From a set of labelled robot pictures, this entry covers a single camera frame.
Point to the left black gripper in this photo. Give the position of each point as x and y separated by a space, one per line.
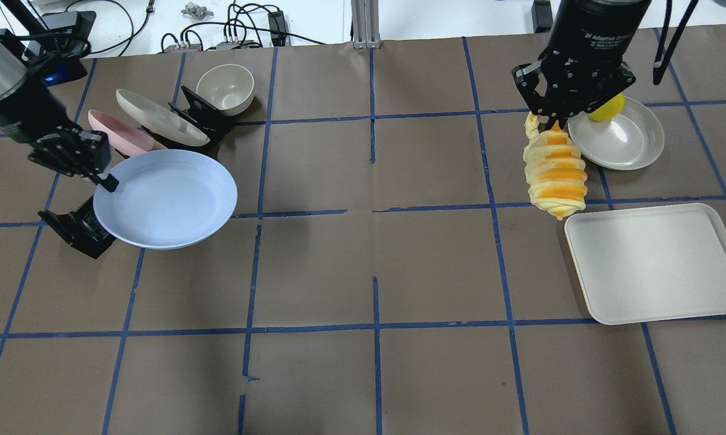
14 115

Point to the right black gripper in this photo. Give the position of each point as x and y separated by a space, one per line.
592 33

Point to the light blue plate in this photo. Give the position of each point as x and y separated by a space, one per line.
167 199

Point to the striped orange bread loaf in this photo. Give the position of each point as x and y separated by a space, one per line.
554 170

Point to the pink plate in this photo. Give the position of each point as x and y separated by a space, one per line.
126 139

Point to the cream plate in rack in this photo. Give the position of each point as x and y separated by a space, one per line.
160 120

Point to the cream round plate with lemon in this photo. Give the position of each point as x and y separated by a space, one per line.
631 140

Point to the yellow lemon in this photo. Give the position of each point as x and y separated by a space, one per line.
609 110

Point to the black dish rack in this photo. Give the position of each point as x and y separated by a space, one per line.
81 229

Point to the cream bowl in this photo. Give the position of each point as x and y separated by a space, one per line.
230 88

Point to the cream rectangular tray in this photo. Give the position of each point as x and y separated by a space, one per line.
651 263

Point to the black power adapter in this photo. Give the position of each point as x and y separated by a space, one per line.
278 28

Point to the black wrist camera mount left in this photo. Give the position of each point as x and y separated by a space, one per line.
54 68

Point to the aluminium frame post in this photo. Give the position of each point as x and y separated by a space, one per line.
365 24

